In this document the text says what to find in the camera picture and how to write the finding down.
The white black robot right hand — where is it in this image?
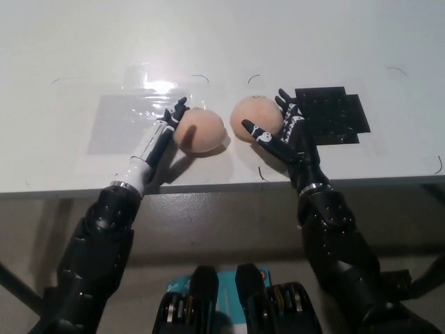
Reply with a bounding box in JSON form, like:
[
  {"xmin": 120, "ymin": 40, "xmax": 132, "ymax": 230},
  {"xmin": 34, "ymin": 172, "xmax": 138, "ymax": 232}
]
[{"xmin": 241, "ymin": 88, "xmax": 330, "ymax": 196}]

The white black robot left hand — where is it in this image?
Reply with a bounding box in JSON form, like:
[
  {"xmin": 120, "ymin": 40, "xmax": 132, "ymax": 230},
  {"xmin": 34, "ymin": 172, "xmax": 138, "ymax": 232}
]
[{"xmin": 110, "ymin": 97, "xmax": 191, "ymax": 198}]

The beige dumpling toy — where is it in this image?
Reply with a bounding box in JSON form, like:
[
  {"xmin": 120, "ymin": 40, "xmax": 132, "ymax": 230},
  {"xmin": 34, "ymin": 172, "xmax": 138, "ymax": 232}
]
[
  {"xmin": 172, "ymin": 106, "xmax": 229, "ymax": 154},
  {"xmin": 229, "ymin": 95, "xmax": 284, "ymax": 142}
]

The clear plastic sheet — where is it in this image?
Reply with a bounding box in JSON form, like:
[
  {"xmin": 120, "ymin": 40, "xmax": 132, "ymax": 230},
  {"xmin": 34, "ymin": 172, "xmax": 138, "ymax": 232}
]
[{"xmin": 86, "ymin": 94, "xmax": 188, "ymax": 156}]

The black square tape patch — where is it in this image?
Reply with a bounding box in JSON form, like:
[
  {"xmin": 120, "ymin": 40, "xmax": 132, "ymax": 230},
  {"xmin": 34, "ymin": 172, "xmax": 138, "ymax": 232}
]
[{"xmin": 294, "ymin": 86, "xmax": 371, "ymax": 145}]

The black teal robot torso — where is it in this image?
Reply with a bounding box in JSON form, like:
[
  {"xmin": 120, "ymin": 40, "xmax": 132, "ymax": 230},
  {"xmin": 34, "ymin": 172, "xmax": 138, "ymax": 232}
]
[{"xmin": 151, "ymin": 264, "xmax": 323, "ymax": 334}]

